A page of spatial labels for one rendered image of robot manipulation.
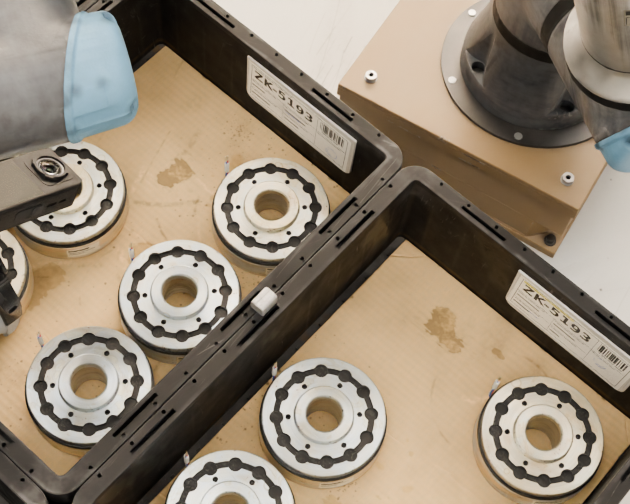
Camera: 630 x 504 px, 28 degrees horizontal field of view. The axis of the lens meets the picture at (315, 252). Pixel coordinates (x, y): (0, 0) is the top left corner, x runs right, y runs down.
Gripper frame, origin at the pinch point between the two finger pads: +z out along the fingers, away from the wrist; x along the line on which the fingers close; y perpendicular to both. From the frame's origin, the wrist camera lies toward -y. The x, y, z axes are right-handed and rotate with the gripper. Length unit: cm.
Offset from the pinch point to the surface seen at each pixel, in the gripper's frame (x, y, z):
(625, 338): 38, -34, -7
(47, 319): 3.2, -2.8, 2.6
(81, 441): 14.5, 2.1, -0.5
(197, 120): -3.6, -25.3, 2.7
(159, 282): 8.2, -11.2, -1.0
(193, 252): 7.6, -15.3, -0.3
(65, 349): 7.4, -1.8, -0.2
